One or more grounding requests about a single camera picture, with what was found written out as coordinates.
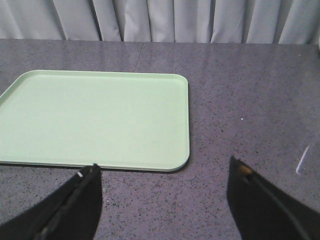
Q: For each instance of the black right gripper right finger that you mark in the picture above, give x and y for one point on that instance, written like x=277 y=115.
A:
x=262 y=211

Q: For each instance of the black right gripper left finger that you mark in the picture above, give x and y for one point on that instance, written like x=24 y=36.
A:
x=72 y=212

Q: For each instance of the light green plastic tray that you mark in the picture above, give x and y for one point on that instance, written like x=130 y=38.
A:
x=117 y=120

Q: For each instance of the grey pleated curtain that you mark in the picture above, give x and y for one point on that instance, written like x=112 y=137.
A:
x=180 y=21

